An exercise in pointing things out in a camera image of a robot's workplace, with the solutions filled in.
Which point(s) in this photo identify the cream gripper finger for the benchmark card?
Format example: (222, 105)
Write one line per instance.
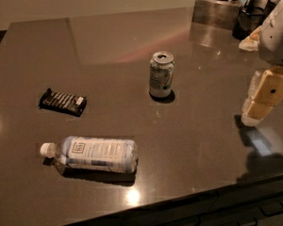
(253, 87)
(269, 94)

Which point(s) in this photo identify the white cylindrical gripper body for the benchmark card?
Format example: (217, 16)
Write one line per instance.
(275, 40)

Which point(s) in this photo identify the black rxbar chocolate wrapper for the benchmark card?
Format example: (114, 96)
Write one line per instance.
(63, 102)

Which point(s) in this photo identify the stainless steel dispenser base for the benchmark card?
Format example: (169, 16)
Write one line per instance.
(221, 14)

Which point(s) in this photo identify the silver aluminium drink can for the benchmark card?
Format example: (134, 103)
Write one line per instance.
(161, 74)

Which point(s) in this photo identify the clear plastic water bottle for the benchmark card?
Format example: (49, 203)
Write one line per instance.
(93, 153)

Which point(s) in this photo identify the black wire mesh basket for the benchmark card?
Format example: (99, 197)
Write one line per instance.
(249, 18)

